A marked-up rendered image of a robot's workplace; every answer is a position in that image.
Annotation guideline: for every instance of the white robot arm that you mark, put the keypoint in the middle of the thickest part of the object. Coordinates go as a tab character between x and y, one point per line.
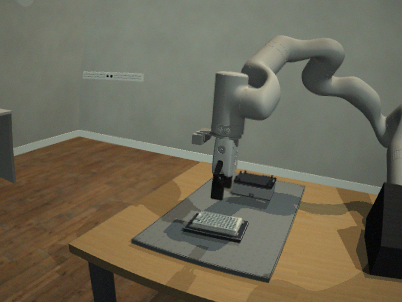
234	100

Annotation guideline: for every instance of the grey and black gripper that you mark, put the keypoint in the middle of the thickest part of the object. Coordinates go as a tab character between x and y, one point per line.
225	158

